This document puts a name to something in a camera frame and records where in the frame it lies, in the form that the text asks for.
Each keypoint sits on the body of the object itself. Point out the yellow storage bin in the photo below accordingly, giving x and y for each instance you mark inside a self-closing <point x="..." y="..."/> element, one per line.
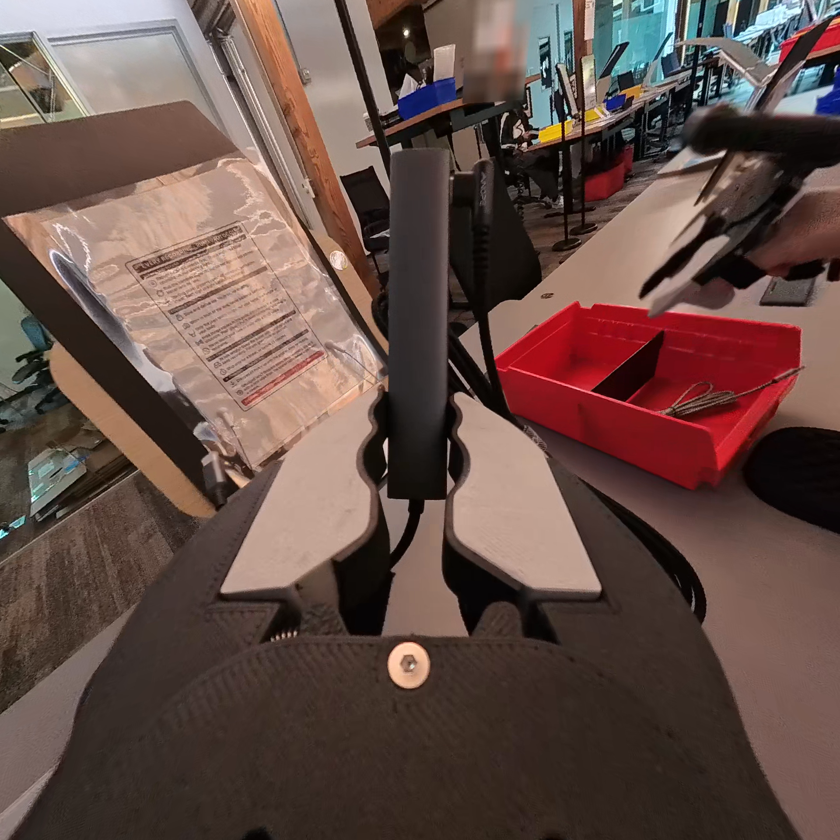
<point x="556" y="132"/>

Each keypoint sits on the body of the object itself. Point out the black office chair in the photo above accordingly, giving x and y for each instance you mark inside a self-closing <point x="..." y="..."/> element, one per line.
<point x="512" y="262"/>

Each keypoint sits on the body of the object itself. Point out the wooden post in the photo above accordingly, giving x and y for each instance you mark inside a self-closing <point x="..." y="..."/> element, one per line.
<point x="289" y="111"/>

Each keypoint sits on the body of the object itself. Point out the red plastic bin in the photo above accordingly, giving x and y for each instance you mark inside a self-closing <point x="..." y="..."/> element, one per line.
<point x="590" y="420"/>

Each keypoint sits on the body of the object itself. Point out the black wrist rest pad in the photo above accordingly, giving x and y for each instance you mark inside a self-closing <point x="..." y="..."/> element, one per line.
<point x="800" y="472"/>

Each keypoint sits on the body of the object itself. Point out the black floor lamp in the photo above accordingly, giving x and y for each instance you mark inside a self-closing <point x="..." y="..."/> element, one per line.
<point x="363" y="79"/>

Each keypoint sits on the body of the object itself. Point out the person's right hand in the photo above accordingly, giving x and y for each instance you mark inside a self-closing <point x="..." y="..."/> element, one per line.
<point x="807" y="229"/>

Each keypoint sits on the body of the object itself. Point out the black stanchion post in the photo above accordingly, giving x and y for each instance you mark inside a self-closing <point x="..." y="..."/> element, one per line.
<point x="565" y="245"/>

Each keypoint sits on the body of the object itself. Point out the black bin divider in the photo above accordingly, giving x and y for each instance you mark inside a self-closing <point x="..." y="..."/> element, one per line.
<point x="633" y="374"/>

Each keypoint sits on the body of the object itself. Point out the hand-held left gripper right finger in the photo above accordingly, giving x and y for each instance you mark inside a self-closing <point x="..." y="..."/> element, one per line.
<point x="525" y="518"/>

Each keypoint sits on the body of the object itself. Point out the grey usb hub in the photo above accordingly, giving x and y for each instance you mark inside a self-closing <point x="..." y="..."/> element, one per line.
<point x="420" y="295"/>

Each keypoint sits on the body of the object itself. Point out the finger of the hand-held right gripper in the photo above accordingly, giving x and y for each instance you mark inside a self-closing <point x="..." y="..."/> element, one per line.
<point x="728" y="190"/>
<point x="702" y="269"/>

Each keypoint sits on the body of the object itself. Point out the white paper roll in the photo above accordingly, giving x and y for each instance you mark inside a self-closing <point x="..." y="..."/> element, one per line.
<point x="444" y="62"/>

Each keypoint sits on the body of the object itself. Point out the red storage bin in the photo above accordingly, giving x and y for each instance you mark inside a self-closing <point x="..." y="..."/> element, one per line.
<point x="607" y="180"/>

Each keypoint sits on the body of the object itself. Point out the instruction sheet board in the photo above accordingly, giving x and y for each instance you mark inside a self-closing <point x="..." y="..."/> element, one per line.
<point x="197" y="295"/>

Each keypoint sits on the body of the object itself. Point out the black flat device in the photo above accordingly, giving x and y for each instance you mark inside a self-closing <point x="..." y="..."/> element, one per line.
<point x="787" y="292"/>

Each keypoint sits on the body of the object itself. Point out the black panel on white stand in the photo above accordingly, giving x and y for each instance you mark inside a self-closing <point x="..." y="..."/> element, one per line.
<point x="794" y="59"/>

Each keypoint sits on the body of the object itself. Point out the blue storage bin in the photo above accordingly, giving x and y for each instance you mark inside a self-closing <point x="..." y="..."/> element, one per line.
<point x="426" y="98"/>

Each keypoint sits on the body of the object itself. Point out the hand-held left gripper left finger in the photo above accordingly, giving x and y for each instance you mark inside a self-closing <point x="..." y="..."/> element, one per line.
<point x="302" y="518"/>

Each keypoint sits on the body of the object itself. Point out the black mesh chair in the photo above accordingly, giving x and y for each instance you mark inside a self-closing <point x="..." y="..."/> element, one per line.
<point x="367" y="203"/>

